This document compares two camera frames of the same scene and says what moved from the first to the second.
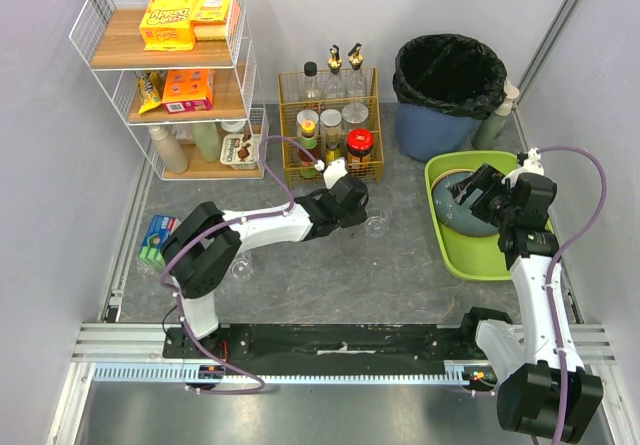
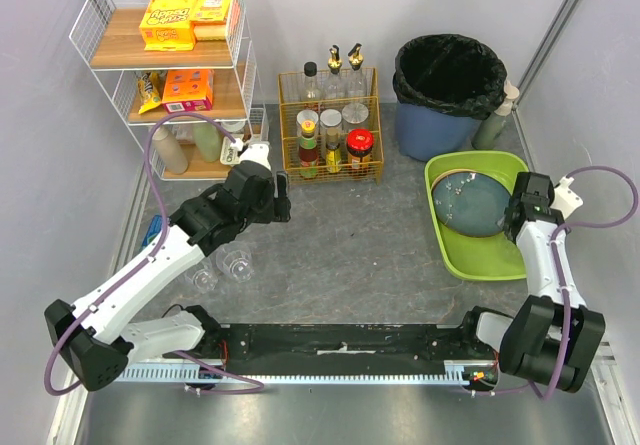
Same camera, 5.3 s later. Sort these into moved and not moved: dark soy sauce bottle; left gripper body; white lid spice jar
Moved: left gripper body
Not moved: dark soy sauce bottle; white lid spice jar
